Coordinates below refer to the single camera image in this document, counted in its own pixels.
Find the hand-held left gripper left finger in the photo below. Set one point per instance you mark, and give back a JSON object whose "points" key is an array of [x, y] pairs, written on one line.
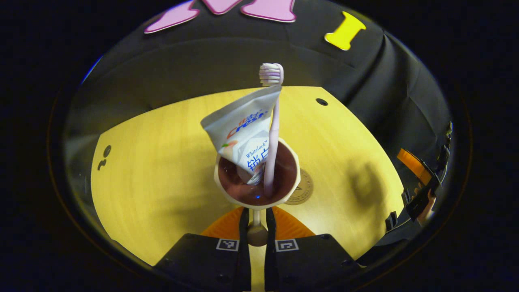
{"points": [[244, 259]]}

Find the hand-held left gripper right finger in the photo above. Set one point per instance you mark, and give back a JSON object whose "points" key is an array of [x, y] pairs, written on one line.
{"points": [[270, 259]]}

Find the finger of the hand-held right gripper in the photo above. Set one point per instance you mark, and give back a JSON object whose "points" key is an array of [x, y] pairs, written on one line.
{"points": [[413, 164]]}

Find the round brown coaster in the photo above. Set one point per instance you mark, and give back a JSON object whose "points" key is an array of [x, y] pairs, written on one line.
{"points": [[304, 190]]}

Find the beige cup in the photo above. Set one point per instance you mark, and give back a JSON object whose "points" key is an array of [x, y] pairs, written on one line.
{"points": [[284, 178]]}

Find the pink toothbrush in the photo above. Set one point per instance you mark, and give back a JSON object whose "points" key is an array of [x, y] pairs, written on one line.
{"points": [[272, 146]]}

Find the white toothpaste tube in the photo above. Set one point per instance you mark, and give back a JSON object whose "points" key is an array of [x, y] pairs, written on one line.
{"points": [[243, 129]]}

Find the black backdrop cloth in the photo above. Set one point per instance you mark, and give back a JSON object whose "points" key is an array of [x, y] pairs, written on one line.
{"points": [[202, 61]]}

